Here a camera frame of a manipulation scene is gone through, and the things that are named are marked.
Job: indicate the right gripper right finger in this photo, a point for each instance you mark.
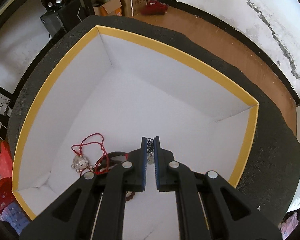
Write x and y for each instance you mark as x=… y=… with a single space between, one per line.
x=173 y=176

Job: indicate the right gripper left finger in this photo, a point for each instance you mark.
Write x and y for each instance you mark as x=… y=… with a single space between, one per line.
x=127 y=176

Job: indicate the black gold wrist watch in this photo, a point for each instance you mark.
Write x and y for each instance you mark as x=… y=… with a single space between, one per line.
x=109 y=161

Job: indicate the yellow cardboard box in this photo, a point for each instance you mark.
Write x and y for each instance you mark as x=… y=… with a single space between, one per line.
x=109 y=90

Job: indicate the black desk shelf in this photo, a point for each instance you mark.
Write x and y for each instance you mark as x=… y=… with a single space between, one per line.
x=27 y=32

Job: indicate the red cloth item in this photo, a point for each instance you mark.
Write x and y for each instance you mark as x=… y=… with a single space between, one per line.
x=154 y=8

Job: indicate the brown cardboard box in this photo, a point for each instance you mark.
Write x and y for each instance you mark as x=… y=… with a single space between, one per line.
x=131 y=8

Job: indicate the black speaker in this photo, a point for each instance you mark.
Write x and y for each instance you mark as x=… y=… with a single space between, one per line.
x=52 y=0

